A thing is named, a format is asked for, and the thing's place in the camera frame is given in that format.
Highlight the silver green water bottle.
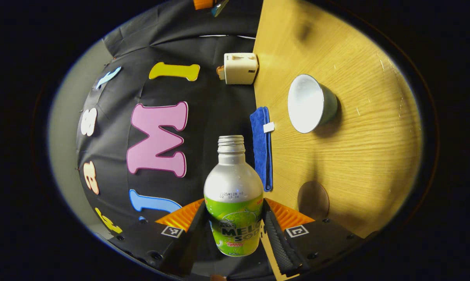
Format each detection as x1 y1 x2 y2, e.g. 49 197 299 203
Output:
203 135 264 258

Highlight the blue folded towel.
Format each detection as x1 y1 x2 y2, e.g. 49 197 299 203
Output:
249 106 275 192

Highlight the black backdrop cloth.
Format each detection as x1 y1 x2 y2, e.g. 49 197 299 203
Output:
76 0 264 250

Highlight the brown round coaster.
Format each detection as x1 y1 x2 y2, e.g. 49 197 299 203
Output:
297 180 331 221

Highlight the white toaster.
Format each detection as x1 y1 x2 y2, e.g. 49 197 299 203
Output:
223 52 259 85

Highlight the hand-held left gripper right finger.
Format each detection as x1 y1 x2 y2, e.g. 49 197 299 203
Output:
259 197 366 281

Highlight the teal teacup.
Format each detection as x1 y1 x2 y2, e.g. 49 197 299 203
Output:
287 74 339 134

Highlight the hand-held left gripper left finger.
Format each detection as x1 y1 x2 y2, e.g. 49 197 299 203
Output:
106 198 213 276

